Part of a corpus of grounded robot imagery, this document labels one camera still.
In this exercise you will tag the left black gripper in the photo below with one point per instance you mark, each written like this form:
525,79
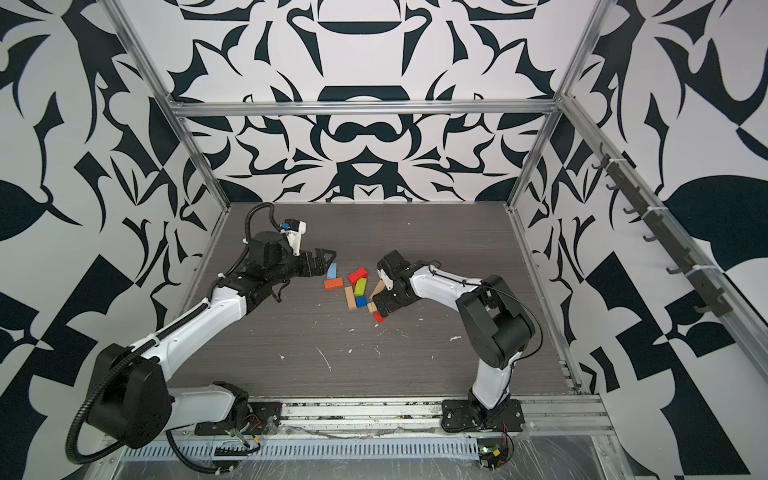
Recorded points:
320,266

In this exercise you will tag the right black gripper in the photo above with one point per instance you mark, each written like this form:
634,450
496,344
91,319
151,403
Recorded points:
390,305

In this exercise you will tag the natural wood block 29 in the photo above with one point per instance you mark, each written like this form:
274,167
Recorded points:
350,298

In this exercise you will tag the natural wood block 31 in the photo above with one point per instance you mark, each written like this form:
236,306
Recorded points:
378,288

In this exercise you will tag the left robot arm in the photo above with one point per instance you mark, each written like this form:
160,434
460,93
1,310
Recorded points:
129,398

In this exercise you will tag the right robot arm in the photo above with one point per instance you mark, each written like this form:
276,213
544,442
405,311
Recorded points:
498,326

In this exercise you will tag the orange wood block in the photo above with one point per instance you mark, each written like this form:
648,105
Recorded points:
334,283

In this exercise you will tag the red arch wood block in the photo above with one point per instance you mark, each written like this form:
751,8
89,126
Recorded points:
358,274

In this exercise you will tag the lime green wood block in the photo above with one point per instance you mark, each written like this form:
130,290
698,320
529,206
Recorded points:
360,287

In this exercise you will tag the right circuit board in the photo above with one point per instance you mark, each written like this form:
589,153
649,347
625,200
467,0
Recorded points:
495,453

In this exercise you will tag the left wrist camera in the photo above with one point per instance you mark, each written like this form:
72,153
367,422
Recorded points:
293,231

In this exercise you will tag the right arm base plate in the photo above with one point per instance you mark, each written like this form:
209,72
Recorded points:
470,415

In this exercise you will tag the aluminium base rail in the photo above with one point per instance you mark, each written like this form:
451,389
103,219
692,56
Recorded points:
382,417

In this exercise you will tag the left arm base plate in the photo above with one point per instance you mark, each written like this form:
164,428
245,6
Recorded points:
254,418

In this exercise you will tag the white slotted cable duct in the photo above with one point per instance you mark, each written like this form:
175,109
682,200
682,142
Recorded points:
338,449

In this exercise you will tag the aluminium frame crossbar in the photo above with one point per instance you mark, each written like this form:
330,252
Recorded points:
189,110

